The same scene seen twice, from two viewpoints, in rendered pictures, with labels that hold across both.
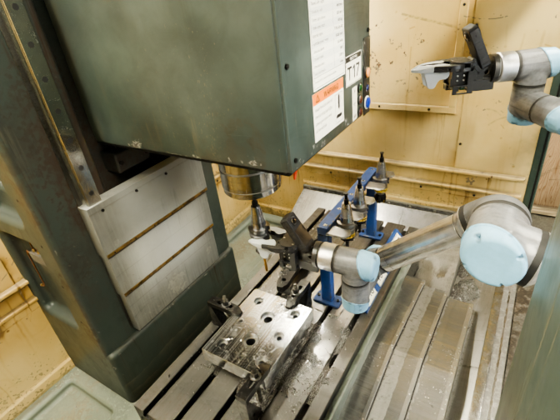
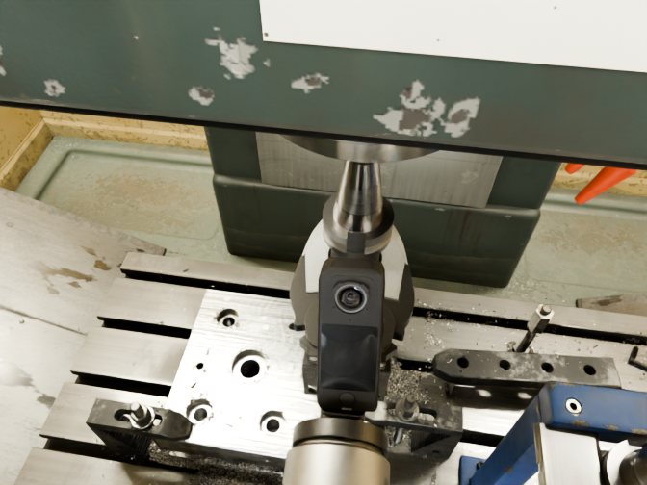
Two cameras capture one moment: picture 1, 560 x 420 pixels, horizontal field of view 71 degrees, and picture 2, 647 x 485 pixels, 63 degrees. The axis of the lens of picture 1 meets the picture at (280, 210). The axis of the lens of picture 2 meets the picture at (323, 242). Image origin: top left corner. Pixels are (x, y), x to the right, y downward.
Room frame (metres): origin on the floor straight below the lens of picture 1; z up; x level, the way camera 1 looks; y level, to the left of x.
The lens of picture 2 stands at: (0.77, -0.20, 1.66)
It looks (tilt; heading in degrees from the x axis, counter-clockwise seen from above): 51 degrees down; 63
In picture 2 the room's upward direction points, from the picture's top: straight up
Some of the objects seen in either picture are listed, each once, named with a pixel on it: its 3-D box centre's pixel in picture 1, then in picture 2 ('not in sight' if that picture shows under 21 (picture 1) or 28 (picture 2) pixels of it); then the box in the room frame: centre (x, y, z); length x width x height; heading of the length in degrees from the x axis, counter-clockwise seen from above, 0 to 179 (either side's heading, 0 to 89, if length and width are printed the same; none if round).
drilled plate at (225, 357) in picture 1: (260, 333); (284, 377); (0.87, 0.11, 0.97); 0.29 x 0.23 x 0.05; 145
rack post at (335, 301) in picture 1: (326, 268); (510, 464); (1.04, -0.13, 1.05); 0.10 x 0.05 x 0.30; 55
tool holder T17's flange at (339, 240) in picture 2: (259, 229); (357, 222); (0.94, 0.07, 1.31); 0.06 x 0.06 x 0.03
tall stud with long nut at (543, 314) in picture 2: not in sight; (532, 331); (1.23, 0.01, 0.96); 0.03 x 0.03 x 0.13
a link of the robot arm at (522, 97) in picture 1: (528, 104); not in sight; (1.00, -0.70, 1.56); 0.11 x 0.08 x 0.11; 2
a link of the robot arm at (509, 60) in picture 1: (502, 67); not in sight; (1.03, -0.62, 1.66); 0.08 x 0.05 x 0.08; 175
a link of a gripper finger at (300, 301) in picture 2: (277, 246); (318, 299); (0.88, 0.02, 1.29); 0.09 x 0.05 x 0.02; 71
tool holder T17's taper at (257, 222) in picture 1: (257, 216); (360, 185); (0.94, 0.07, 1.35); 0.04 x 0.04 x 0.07
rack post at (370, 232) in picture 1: (372, 207); not in sight; (1.40, -0.39, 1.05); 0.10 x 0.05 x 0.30; 55
